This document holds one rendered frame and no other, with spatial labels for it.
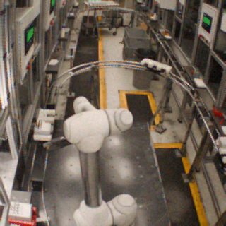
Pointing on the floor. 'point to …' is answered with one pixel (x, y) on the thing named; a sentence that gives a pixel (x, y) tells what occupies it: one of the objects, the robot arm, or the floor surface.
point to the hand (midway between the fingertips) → (49, 146)
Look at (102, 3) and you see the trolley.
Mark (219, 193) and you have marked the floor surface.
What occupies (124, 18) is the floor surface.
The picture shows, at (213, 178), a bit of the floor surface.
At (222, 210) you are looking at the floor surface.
